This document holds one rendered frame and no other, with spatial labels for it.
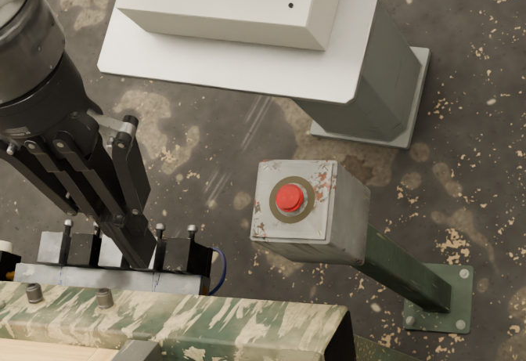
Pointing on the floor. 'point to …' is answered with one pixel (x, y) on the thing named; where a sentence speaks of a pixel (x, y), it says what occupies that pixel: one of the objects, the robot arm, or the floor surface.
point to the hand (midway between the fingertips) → (129, 232)
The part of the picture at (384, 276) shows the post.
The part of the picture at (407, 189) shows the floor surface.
